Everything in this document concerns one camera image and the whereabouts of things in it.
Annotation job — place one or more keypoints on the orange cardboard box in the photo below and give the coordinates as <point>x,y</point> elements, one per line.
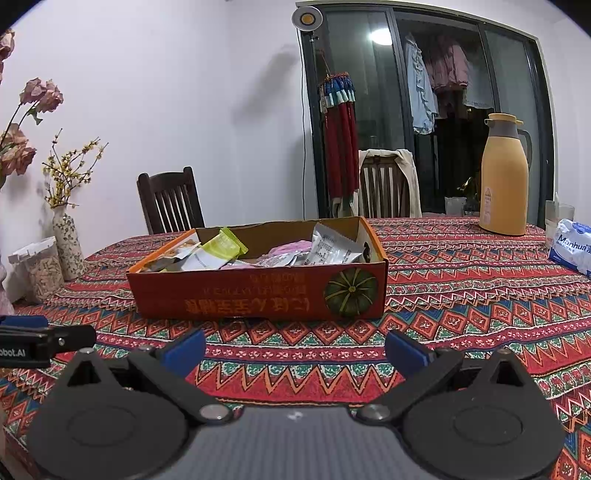
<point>258,295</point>

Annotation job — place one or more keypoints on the sliding glass door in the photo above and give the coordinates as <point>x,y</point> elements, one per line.
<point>369,92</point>

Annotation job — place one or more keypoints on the brown slatted wooden chair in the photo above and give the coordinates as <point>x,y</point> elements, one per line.
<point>383,189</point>

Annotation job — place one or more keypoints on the round lamp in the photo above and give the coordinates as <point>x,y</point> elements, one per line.
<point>306,18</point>

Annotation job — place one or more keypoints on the green snack packet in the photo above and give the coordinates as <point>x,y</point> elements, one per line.
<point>221,244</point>

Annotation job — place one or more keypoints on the clear storage jar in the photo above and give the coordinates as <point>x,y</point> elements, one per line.
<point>41,274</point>

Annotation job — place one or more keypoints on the white printed snack packet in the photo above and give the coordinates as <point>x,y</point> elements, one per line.
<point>332,247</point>

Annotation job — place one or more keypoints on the light blue hanging shirt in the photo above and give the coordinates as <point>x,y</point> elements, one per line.
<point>420,92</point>

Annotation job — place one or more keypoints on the speckled ceramic vase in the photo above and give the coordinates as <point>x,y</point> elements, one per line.
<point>69,249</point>

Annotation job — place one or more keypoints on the red striped hanging cloth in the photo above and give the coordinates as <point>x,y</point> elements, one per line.
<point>339,147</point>

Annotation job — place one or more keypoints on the yellow thermos jug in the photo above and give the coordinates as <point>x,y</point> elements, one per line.
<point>503,184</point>

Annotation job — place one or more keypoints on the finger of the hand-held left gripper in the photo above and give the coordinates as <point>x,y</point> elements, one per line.
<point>23,321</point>

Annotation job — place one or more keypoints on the pink artificial flowers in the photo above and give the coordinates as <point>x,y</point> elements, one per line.
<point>44,94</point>

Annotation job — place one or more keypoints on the dark wooden chair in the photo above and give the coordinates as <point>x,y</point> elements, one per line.
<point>168,198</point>

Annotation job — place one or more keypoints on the white and blue tissue pack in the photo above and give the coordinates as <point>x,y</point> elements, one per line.
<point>575,251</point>

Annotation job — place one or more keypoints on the white plastic container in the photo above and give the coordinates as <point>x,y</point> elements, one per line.
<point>455,206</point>

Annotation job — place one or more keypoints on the yellow flower branches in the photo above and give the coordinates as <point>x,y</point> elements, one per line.
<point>69,170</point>

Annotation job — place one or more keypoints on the dark grey snack packet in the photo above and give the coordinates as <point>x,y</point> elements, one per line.
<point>164,265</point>

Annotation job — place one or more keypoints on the chair with cream cloth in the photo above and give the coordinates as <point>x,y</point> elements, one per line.
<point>413,184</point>

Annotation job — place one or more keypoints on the orange cracker packet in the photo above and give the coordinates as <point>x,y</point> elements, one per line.
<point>178,249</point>

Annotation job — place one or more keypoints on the clear glass cup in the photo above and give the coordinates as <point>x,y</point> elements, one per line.
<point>558,210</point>

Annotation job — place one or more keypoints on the white hanging garment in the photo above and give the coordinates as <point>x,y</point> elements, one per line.
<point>480,99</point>

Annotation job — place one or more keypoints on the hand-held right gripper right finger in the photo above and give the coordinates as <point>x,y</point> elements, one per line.
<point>406,351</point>

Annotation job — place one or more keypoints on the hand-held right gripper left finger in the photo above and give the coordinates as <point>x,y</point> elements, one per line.
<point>184,350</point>

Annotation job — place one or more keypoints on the pink hanging garment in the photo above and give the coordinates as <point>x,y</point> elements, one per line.
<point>448,67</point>

